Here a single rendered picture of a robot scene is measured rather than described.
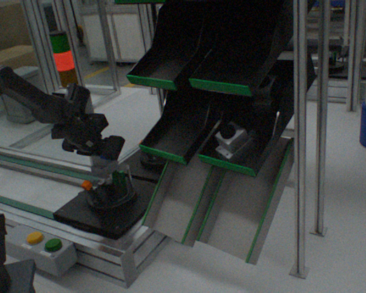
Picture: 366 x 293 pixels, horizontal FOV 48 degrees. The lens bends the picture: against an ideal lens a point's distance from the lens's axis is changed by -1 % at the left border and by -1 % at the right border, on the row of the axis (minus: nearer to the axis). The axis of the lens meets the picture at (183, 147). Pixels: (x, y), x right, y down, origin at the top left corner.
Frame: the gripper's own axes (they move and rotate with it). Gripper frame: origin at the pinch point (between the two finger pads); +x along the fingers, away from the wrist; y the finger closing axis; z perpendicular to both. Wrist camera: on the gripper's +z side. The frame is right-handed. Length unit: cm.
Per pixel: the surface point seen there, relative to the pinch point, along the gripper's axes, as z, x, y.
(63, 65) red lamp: 20.0, -10.9, 17.3
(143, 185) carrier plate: -2.1, 17.0, -4.0
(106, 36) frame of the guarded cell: 84, 55, 82
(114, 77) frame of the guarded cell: 70, 73, 82
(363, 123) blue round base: 48, 59, -54
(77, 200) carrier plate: -12.9, 8.5, 9.5
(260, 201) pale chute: -4.1, 1.5, -45.7
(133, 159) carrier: 7.8, 24.7, 9.0
